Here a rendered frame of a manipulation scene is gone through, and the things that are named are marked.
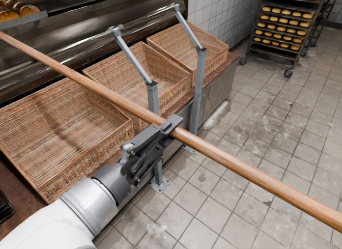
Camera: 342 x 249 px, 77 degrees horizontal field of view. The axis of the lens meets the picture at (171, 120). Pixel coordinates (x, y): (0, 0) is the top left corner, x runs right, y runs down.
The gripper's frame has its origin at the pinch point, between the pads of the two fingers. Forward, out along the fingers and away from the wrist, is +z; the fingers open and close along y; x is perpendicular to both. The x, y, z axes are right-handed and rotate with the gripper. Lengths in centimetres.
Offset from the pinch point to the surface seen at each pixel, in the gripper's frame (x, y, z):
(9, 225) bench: -56, 60, -42
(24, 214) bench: -55, 60, -36
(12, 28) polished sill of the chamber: -98, 1, 8
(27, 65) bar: -61, 2, -5
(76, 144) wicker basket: -71, 59, 3
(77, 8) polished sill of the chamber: -98, 0, 43
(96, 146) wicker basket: -49, 46, 4
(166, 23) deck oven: -98, 29, 122
